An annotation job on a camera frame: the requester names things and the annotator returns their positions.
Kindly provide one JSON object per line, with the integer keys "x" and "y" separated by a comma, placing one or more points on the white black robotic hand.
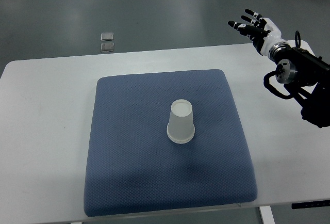
{"x": 264, "y": 34}

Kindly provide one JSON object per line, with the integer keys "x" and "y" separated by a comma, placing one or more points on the white paper cup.
{"x": 181, "y": 122}
{"x": 180, "y": 140}

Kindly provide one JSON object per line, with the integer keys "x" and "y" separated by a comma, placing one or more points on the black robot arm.
{"x": 301, "y": 76}

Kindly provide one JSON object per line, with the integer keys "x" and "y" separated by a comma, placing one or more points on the white paper cup on cushion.
{"x": 180, "y": 140}

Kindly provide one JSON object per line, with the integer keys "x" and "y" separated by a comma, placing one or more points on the upper metal floor plate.
{"x": 107, "y": 36}

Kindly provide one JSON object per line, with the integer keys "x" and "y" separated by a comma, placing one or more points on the metal floor plate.
{"x": 107, "y": 47}
{"x": 107, "y": 36}

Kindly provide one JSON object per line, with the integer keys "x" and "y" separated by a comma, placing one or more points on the lower metal floor plate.
{"x": 107, "y": 47}

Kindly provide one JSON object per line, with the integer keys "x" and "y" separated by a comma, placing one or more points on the black table control panel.
{"x": 311, "y": 204}

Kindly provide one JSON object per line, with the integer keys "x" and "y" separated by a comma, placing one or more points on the white table leg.
{"x": 266, "y": 215}

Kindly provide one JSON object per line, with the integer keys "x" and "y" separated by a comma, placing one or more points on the blue fabric cushion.
{"x": 133, "y": 166}

